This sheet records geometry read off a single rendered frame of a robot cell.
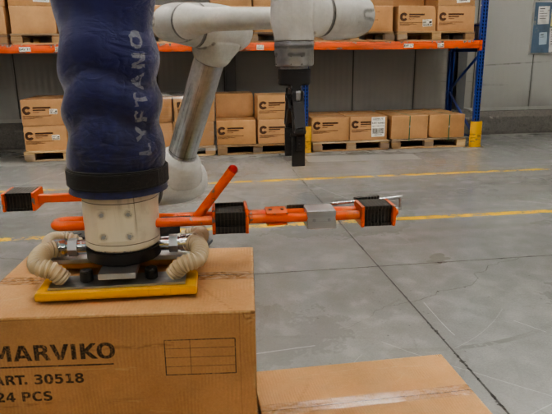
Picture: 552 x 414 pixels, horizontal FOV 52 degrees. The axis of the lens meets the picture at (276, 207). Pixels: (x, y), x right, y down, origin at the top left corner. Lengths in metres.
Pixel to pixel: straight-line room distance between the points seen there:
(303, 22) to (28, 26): 7.54
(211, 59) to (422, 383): 1.16
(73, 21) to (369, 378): 1.21
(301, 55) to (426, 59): 9.26
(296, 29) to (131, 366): 0.80
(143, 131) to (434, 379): 1.08
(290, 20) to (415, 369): 1.07
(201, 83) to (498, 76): 9.49
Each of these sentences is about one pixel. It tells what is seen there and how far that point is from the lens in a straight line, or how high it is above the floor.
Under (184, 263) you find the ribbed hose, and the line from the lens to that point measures 1.27.
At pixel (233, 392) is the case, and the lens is 1.29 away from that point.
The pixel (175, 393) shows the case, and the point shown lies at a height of 0.76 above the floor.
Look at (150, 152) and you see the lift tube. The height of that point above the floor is 1.25.
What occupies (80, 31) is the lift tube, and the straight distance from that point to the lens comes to 1.23.
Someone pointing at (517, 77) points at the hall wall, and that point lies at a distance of 11.31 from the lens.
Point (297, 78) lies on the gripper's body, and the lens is 1.30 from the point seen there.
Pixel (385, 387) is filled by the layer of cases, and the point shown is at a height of 0.54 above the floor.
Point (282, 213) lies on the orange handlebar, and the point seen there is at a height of 1.10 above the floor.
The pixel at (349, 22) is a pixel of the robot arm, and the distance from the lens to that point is 1.38.
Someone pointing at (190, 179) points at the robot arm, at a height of 1.02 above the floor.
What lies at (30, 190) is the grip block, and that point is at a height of 1.11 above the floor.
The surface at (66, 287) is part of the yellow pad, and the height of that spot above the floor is 0.98.
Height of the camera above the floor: 1.46
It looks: 15 degrees down
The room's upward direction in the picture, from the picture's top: 1 degrees counter-clockwise
